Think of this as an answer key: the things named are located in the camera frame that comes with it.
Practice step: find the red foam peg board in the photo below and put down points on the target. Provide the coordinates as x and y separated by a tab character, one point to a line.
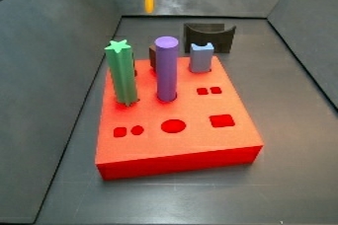
201	131

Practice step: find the blue notched peg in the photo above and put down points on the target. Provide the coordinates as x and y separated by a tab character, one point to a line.
201	55

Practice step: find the dark brown round peg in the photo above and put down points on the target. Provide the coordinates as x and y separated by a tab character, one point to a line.
153	56

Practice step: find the purple cylinder peg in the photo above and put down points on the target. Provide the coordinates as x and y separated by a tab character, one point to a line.
166	67

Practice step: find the green star-shaped peg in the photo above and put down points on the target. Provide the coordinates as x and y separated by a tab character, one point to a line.
122	66

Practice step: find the black curved holder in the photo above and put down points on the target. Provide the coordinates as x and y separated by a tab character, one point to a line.
202	34

